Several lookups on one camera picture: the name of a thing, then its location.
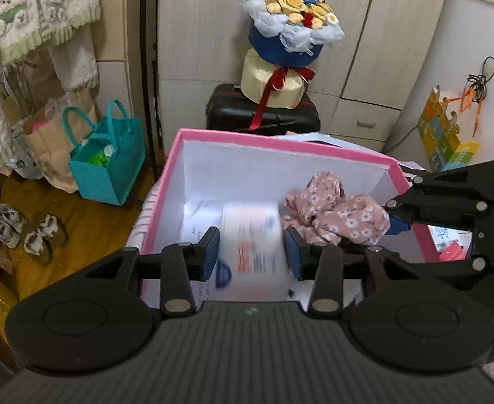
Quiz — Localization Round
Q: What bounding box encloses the cream knitted cardigan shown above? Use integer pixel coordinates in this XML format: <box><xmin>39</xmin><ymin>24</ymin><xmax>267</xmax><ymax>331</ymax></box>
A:
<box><xmin>0</xmin><ymin>0</ymin><xmax>103</xmax><ymax>66</ymax></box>

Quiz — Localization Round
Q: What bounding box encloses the beige wardrobe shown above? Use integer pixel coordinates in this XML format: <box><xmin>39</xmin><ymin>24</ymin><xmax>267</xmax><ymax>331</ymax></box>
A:
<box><xmin>156</xmin><ymin>0</ymin><xmax>454</xmax><ymax>153</ymax></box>

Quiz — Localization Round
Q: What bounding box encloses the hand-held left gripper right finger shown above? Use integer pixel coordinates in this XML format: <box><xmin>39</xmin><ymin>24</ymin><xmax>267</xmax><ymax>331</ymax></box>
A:
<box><xmin>283</xmin><ymin>227</ymin><xmax>425</xmax><ymax>319</ymax></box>

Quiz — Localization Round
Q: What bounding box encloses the grey white shoe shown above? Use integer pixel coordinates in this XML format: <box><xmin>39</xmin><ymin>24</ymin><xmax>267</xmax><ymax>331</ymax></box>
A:
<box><xmin>0</xmin><ymin>203</ymin><xmax>29</xmax><ymax>249</ymax></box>
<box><xmin>23</xmin><ymin>213</ymin><xmax>69</xmax><ymax>267</ymax></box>

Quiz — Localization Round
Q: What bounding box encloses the black suitcase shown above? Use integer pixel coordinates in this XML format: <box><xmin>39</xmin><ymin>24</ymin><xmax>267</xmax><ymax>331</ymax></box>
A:
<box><xmin>206</xmin><ymin>83</ymin><xmax>320</xmax><ymax>136</ymax></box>

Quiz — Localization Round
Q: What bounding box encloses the pink red packet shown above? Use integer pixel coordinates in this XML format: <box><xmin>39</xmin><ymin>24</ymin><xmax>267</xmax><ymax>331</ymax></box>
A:
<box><xmin>438</xmin><ymin>240</ymin><xmax>470</xmax><ymax>262</ymax></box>

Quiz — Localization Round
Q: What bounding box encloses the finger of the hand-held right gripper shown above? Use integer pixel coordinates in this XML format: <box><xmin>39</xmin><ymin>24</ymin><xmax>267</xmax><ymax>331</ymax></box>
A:
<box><xmin>392</xmin><ymin>252</ymin><xmax>494</xmax><ymax>282</ymax></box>
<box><xmin>384</xmin><ymin>185</ymin><xmax>489</xmax><ymax>237</ymax></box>

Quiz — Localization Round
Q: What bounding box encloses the green toy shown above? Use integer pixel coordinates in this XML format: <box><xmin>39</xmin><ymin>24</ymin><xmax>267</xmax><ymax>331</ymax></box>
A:
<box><xmin>87</xmin><ymin>145</ymin><xmax>116</xmax><ymax>167</ymax></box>

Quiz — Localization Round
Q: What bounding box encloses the teal tote bag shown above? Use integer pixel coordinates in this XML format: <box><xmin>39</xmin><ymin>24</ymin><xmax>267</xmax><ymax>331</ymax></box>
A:
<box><xmin>62</xmin><ymin>99</ymin><xmax>147</xmax><ymax>207</ymax></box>

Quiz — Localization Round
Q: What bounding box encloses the white fleece garment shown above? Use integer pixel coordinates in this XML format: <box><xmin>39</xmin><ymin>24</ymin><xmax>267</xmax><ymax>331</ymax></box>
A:
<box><xmin>0</xmin><ymin>29</ymin><xmax>99</xmax><ymax>174</ymax></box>

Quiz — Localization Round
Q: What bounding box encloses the colourful paper gift bag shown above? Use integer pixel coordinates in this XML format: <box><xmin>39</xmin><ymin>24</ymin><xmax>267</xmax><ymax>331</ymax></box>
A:
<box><xmin>416</xmin><ymin>85</ymin><xmax>482</xmax><ymax>173</ymax></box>

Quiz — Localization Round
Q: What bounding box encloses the brown paper bag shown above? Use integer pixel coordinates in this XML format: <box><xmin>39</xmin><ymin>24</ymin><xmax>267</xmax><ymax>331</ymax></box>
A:
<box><xmin>22</xmin><ymin>93</ymin><xmax>101</xmax><ymax>195</ymax></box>

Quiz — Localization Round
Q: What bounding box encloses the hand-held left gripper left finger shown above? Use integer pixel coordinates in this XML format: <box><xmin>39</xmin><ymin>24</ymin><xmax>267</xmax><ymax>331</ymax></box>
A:
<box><xmin>83</xmin><ymin>227</ymin><xmax>221</xmax><ymax>319</ymax></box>

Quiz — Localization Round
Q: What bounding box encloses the flower bouquet with blue wrap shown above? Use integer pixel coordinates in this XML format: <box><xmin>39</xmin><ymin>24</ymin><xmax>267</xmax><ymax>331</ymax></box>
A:
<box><xmin>241</xmin><ymin>0</ymin><xmax>345</xmax><ymax>131</ymax></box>

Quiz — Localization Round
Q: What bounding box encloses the pink floral cloth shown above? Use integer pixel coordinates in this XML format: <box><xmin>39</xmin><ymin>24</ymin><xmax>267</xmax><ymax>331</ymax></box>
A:
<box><xmin>281</xmin><ymin>171</ymin><xmax>392</xmax><ymax>247</ymax></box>

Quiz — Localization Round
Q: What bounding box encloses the black cable on hook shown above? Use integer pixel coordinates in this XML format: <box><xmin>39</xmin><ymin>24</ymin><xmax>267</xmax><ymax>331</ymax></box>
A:
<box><xmin>466</xmin><ymin>56</ymin><xmax>494</xmax><ymax>93</ymax></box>

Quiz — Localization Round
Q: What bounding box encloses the striped bed sheet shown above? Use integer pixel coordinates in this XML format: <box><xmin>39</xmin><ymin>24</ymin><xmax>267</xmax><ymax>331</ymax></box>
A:
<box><xmin>131</xmin><ymin>132</ymin><xmax>494</xmax><ymax>392</ymax></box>

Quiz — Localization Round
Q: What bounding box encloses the white tissue packet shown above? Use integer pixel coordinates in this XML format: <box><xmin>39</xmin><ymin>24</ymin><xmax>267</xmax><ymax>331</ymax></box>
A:
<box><xmin>218</xmin><ymin>202</ymin><xmax>292</xmax><ymax>304</ymax></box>

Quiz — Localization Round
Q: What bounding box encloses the pink cardboard box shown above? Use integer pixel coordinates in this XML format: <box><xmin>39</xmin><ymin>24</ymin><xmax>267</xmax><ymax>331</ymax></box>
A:
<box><xmin>140</xmin><ymin>128</ymin><xmax>435</xmax><ymax>309</ymax></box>

